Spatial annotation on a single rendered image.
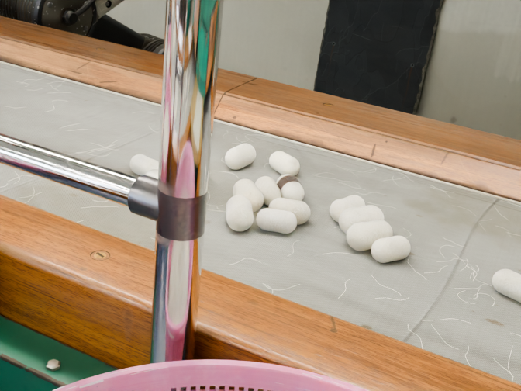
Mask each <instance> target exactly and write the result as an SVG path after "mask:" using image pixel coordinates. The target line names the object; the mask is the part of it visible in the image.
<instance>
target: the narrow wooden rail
mask: <svg viewBox="0 0 521 391"><path fill-rule="evenodd" d="M153 283H154V251H153V250H151V249H149V248H146V247H143V246H140V245H138V244H134V243H132V242H129V241H127V240H123V239H121V238H119V237H115V236H112V235H111V234H107V233H104V232H102V231H100V230H96V229H94V228H91V227H88V226H85V225H83V224H80V223H77V222H74V221H72V220H69V219H66V218H63V217H62V216H58V215H56V214H53V213H49V212H47V211H45V210H42V209H39V208H36V207H34V206H31V205H28V204H25V203H24V202H20V201H17V200H15V199H11V198H9V197H7V196H4V195H0V315H1V316H4V317H6V318H8V319H10V320H13V321H15V322H16V323H18V324H22V325H23V326H25V327H28V328H30V329H32V330H35V331H37V332H39V333H41V334H44V335H46V336H48V337H51V338H53V339H54V340H56V341H59V342H61V343H63V344H66V345H68V346H70V347H72V348H75V349H77V350H79V351H81V352H84V353H85V354H87V355H90V356H92V357H94V358H97V359H99V360H101V361H103V362H106V363H108V364H110V365H112V366H115V367H116V368H118V369H126V368H130V367H135V366H139V365H148V364H150V333H151V317H152V299H153ZM204 359H215V360H236V361H248V362H260V363H268V364H272V365H281V366H286V367H291V368H294V369H301V370H305V371H308V372H314V373H317V374H320V375H325V376H328V377H331V378H334V379H338V380H340V381H343V382H347V383H349V384H352V385H355V386H358V387H360V388H362V389H366V390H368V391H521V385H520V384H518V383H515V382H511V381H509V380H507V379H503V378H501V377H498V376H496V375H493V374H490V373H487V372H484V371H482V370H479V369H476V368H473V367H471V366H469V365H465V364H463V363H460V362H456V361H454V360H452V359H449V358H446V357H443V356H441V355H438V354H435V353H432V352H430V351H427V350H424V349H422V348H418V347H416V346H414V345H411V344H407V343H405V342H403V341H399V340H397V339H394V338H392V337H389V336H386V335H383V334H380V333H378V332H375V331H373V330H369V329H367V328H365V327H361V326H359V325H356V324H352V323H351V322H348V321H345V320H342V319H340V318H337V317H334V316H331V315H329V314H327V313H323V312H320V311H318V310H314V309H312V308H310V307H307V306H303V305H302V304H299V303H295V302H293V301H291V300H288V299H285V298H282V297H280V296H276V295H274V294H271V293H269V292H265V291H263V290H261V289H257V288H255V287H253V286H250V285H247V284H244V283H242V282H238V281H236V280H233V279H230V278H227V277H225V276H223V275H219V274H216V273H215V272H211V271H208V270H206V269H204V268H202V270H201V280H200V290H199V299H198V317H197V327H196V336H195V354H194V360H204Z"/></svg>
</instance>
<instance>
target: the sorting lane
mask: <svg viewBox="0 0 521 391"><path fill-rule="evenodd" d="M160 118H161V105H160V104H157V103H154V102H148V101H146V100H142V99H138V98H134V97H131V96H128V95H123V94H119V93H117V92H111V91H109V90H105V89H102V88H97V87H94V86H91V85H86V84H83V83H80V82H76V81H72V80H68V79H65V78H60V77H57V76H54V75H51V74H46V73H43V72H39V71H34V70H31V69H29V68H25V67H20V66H17V65H14V64H9V63H5V62H2V61H0V133H3V134H5V135H8V136H11V137H15V138H17V139H20V140H24V141H26V142H29V143H31V144H36V145H39V146H41V147H45V148H48V149H51V150H53V151H57V152H60V153H63V154H67V155H70V156H72V157H76V158H79V159H82V160H85V161H89V162H91V163H94V164H98V165H101V166H104V167H107V168H111V169H113V170H116V171H121V172H123V173H126V174H128V175H132V176H136V177H138V178H139V177H140V176H141V175H138V174H136V173H134V172H133V171H132V170H131V167H130V161H131V159H132V158H133V157H134V156H135V155H137V154H143V155H145V156H147V157H149V158H151V159H154V160H156V161H158V162H159V150H160ZM240 144H250V145H252V146H253V147H254V149H255V151H256V157H255V159H254V161H253V162H252V163H251V164H249V165H247V166H245V167H243V168H241V169H238V170H234V169H231V168H229V167H228V166H227V164H226V162H225V156H226V153H227V151H228V150H229V149H231V148H234V147H236V146H238V145H240ZM276 151H283V152H285V153H286V154H289V155H290V156H292V157H294V158H295V159H297V160H298V162H299V165H300V169H299V172H298V174H297V175H295V177H296V178H297V179H298V180H299V182H300V183H301V184H302V187H303V188H304V193H305V194H304V198H303V200H302V201H303V202H305V203H306V204H307V205H308V206H309V208H310V217H309V219H308V220H307V221H306V222H305V223H304V224H300V225H297V226H296V228H295V229H294V230H293V231H292V232H291V233H289V234H282V233H279V232H273V231H266V230H262V229H261V228H260V227H259V226H258V225H257V221H256V218H257V214H258V213H259V212H260V211H261V210H262V209H265V208H268V207H269V206H267V205H265V204H263V206H262V207H261V208H260V209H259V210H258V211H256V212H253V215H254V221H253V223H252V225H251V227H250V228H249V229H247V230H245V231H241V232H239V231H235V230H233V229H231V228H230V227H229V225H228V223H227V221H226V204H227V202H228V201H229V199H230V198H232V197H233V186H234V185H235V184H236V182H238V181H239V180H241V179H249V180H251V181H252V182H253V183H254V184H255V182H256V181H257V180H258V179H259V178H260V177H263V176H268V177H271V178H273V179H274V181H275V182H276V181H277V180H278V178H279V177H280V176H282V174H280V173H279V172H277V171H275V170H274V169H273V168H272V167H271V166H270V163H269V159H270V156H271V155H272V154H273V153H274V152H276ZM0 195H3V196H7V197H9V198H11V199H15V200H17V201H20V202H24V203H25V204H28V205H31V206H34V207H36V208H39V209H42V210H45V211H47V212H49V213H53V214H56V215H58V216H62V217H63V218H66V219H69V220H72V221H74V222H77V223H80V224H83V225H85V226H88V227H91V228H94V229H96V230H100V231H102V232H104V233H107V234H111V235H112V236H115V237H119V238H121V239H123V240H127V241H129V242H132V243H134V244H138V245H140V246H143V247H146V248H149V249H151V250H153V251H154V250H155V233H156V221H154V220H150V219H147V218H145V217H142V216H138V215H136V214H134V213H131V212H130V210H129V208H128V207H127V206H123V205H120V204H118V203H115V202H111V201H108V200H106V199H102V198H99V197H97V196H95V195H91V194H88V193H86V192H82V191H79V190H77V189H73V188H70V187H67V186H66V185H62V184H59V183H56V182H52V181H50V180H47V179H45V178H41V177H39V176H36V175H32V174H30V173H27V172H24V171H20V170H19V169H16V168H12V167H9V166H7V165H4V164H1V163H0ZM352 195H356V196H360V197H361V198H362V199H363V200H364V202H365V205H366V206H368V205H373V206H377V207H378V208H379V209H380V210H381V211H382V212H383V214H384V221H386V222H387V223H388V224H389V225H390V226H391V227H392V231H393V237H394V236H403V237H405V238H406V239H407V240H408V241H409V243H410V246H411V250H410V253H409V255H408V256H407V257H406V258H404V259H402V260H397V261H390V262H386V263H381V262H378V261H376V260H375V259H374V258H373V257H372V254H371V249H369V250H366V251H356V250H354V249H353V248H352V247H351V246H350V245H349V244H348V243H347V234H345V233H344V232H343V231H342V230H341V229H340V225H339V222H336V221H335V220H334V219H333V218H332V217H331V215H330V206H331V204H332V203H333V202H334V201H335V200H337V199H343V198H346V197H348V196H352ZM202 268H204V269H206V270H208V271H211V272H215V273H216V274H219V275H223V276H225V277H227V278H230V279H233V280H236V281H238V282H242V283H244V284H247V285H250V286H253V287H255V288H257V289H261V290H263V291H265V292H269V293H271V294H274V295H276V296H280V297H282V298H285V299H288V300H291V301H293V302H295V303H299V304H302V305H303V306H307V307H310V308H312V309H314V310H318V311H320V312H323V313H327V314H329V315H331V316H334V317H337V318H340V319H342V320H345V321H348V322H351V323H352V324H356V325H359V326H361V327H365V328H367V329H369V330H373V331H375V332H378V333H380V334H383V335H386V336H389V337H392V338H394V339H397V340H399V341H403V342H405V343H407V344H411V345H414V346H416V347H418V348H422V349H424V350H427V351H430V352H432V353H435V354H438V355H441V356H443V357H446V358H449V359H452V360H454V361H456V362H460V363H463V364H465V365H469V366H471V367H473V368H476V369H479V370H482V371H484V372H487V373H490V374H493V375H496V376H498V377H501V378H503V379H507V380H509V381H511V382H515V383H518V384H520V385H521V303H520V302H518V301H515V300H514V299H511V298H509V297H508V296H505V295H503V294H501V293H500V292H498V291H496V290H495V288H494V286H493V284H492V278H493V275H494V274H495V273H496V272H497V271H499V270H501V269H510V270H512V271H514V272H516V273H519V274H521V202H517V201H514V200H511V199H506V198H502V197H500V196H496V195H491V194H488V193H485V192H480V191H477V190H473V189H469V188H465V187H463V186H459V185H455V184H451V183H448V182H443V181H440V180H436V179H434V178H428V177H426V176H422V175H418V174H414V173H411V172H408V171H403V170H400V169H397V168H392V167H389V166H385V165H382V164H377V163H374V162H371V161H366V160H363V159H360V158H356V157H351V156H348V155H345V154H340V153H337V152H334V151H328V150H326V149H322V148H319V147H314V146H311V145H308V144H303V143H300V142H297V141H293V140H289V139H285V138H283V137H277V136H274V135H271V134H268V133H263V132H260V131H256V130H252V129H248V128H246V127H242V126H237V125H234V124H231V123H226V122H223V121H219V120H217V119H214V122H213V131H212V149H211V159H210V169H209V187H208V196H207V206H206V215H205V233H204V243H203V252H202Z"/></svg>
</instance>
